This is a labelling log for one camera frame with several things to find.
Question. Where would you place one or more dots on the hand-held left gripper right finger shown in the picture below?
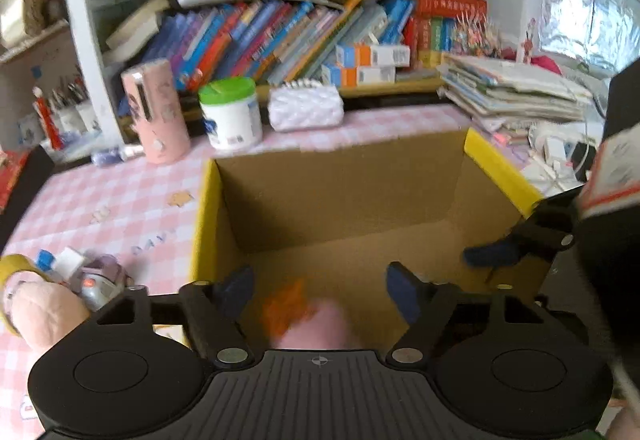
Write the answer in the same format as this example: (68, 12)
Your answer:
(402, 292)

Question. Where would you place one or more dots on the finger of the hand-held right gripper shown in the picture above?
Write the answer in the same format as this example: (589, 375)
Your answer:
(492, 253)

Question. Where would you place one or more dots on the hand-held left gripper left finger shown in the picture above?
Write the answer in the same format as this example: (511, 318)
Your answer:
(237, 289)

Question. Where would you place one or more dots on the pink orange plush toy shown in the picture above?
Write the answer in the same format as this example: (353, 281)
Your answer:
(315, 325)

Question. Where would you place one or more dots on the yellow cardboard box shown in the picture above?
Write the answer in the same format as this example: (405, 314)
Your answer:
(350, 200)

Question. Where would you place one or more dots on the small grey toy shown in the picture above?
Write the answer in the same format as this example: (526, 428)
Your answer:
(97, 289)

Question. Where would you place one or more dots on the white charger cube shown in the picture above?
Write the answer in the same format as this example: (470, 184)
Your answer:
(67, 262)

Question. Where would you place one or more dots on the light pink plush toy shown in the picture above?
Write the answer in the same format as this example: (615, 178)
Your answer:
(45, 315)

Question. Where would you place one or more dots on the small blue packet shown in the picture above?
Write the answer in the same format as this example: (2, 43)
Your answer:
(44, 260)

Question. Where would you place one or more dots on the white power strip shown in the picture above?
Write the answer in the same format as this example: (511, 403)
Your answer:
(550, 135)

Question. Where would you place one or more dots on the stack of paper workbooks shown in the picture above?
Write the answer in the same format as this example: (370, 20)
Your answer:
(510, 90)

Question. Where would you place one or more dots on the pink checked tablecloth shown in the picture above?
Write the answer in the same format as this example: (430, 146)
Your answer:
(125, 200)

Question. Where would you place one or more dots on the white jar green lid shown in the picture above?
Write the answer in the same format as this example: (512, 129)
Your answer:
(231, 115)

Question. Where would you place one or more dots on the small spray bottle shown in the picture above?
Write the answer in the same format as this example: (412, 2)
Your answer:
(117, 154)

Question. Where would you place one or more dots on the pink humidifier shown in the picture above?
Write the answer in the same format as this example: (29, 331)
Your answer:
(155, 113)

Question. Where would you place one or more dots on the white quilted pouch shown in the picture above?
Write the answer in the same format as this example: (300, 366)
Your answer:
(306, 106)

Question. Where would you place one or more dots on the colourful trinket bunch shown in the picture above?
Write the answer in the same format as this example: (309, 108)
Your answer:
(472, 38)

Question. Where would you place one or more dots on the orange white carton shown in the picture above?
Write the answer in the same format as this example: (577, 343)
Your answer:
(372, 55)
(357, 76)

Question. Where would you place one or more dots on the white pen cup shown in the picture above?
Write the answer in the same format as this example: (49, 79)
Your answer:
(62, 119)
(86, 114)

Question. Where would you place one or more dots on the row of colourful books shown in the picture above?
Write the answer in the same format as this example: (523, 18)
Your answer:
(260, 40)

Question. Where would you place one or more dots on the bunch of pens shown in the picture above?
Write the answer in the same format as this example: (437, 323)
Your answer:
(70, 90)

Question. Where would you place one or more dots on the thick dark-covered book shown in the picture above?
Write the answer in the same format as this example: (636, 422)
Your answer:
(122, 53)
(137, 20)

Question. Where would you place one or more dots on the white wooden bookshelf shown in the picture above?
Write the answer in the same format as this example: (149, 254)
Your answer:
(80, 45)

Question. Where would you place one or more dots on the white wall chart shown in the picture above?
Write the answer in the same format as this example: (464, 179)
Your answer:
(620, 5)

